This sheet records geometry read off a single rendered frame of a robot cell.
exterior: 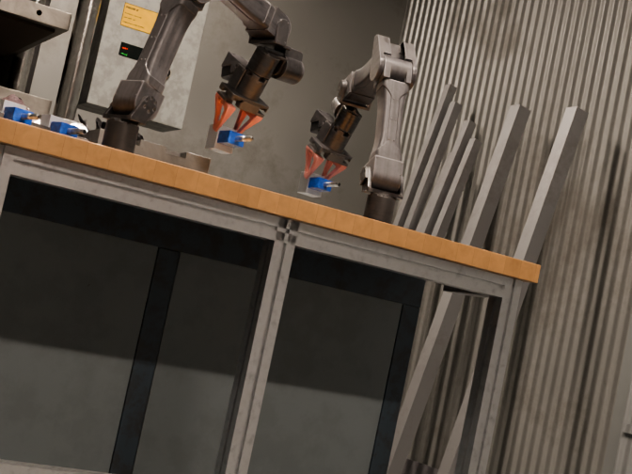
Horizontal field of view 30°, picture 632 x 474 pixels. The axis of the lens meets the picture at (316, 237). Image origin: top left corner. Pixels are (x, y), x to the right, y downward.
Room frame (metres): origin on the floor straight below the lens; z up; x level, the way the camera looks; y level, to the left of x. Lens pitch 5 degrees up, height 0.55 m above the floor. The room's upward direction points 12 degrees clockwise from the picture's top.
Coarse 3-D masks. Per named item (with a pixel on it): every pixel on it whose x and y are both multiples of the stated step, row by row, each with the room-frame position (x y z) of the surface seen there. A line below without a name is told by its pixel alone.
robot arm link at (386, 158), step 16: (384, 64) 2.58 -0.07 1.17; (400, 64) 2.59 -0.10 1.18; (384, 80) 2.57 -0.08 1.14; (400, 80) 2.59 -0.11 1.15; (384, 96) 2.57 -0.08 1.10; (400, 96) 2.57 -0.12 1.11; (384, 112) 2.55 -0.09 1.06; (400, 112) 2.56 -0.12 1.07; (384, 128) 2.54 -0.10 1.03; (400, 128) 2.55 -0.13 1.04; (384, 144) 2.53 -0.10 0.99; (400, 144) 2.54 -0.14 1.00; (384, 160) 2.51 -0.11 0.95; (400, 160) 2.53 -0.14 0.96; (384, 176) 2.50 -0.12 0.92; (400, 176) 2.51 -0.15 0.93
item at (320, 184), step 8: (312, 176) 2.94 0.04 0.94; (320, 176) 2.95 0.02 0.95; (304, 184) 2.94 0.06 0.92; (312, 184) 2.92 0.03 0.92; (320, 184) 2.90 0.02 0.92; (328, 184) 2.89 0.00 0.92; (336, 184) 2.87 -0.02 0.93; (304, 192) 2.93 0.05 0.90; (312, 192) 2.94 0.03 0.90; (320, 192) 2.96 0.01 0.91
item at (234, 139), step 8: (224, 128) 2.54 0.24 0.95; (208, 136) 2.55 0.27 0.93; (216, 136) 2.53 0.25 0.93; (224, 136) 2.51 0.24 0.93; (232, 136) 2.50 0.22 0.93; (240, 136) 2.49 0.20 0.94; (248, 136) 2.47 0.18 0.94; (208, 144) 2.54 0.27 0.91; (216, 144) 2.53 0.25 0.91; (224, 144) 2.53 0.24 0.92; (232, 144) 2.51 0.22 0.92; (240, 144) 2.52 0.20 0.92; (224, 152) 2.56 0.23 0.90
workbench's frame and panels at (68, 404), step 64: (64, 192) 2.44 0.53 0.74; (0, 256) 2.39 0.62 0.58; (64, 256) 2.45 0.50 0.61; (128, 256) 2.52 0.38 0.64; (192, 256) 2.58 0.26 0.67; (256, 256) 2.65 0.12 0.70; (320, 256) 2.72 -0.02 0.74; (0, 320) 2.41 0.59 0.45; (64, 320) 2.47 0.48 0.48; (128, 320) 2.53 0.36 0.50; (192, 320) 2.60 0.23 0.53; (320, 320) 2.74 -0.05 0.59; (384, 320) 2.82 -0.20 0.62; (0, 384) 2.42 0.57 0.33; (64, 384) 2.48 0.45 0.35; (128, 384) 2.55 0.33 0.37; (192, 384) 2.61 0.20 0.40; (320, 384) 2.76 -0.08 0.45; (384, 384) 2.83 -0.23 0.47; (0, 448) 2.43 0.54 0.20; (64, 448) 2.49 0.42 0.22; (128, 448) 2.56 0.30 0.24; (192, 448) 2.63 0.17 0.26; (256, 448) 2.70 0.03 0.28; (320, 448) 2.77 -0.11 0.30; (384, 448) 2.85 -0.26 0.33
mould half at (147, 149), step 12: (72, 120) 2.77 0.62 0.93; (96, 132) 2.50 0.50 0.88; (144, 144) 2.53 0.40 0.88; (156, 144) 2.54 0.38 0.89; (144, 156) 2.53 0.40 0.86; (156, 156) 2.54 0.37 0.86; (168, 156) 2.55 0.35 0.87; (192, 156) 2.58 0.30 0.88; (192, 168) 2.58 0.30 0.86; (204, 168) 2.59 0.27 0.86
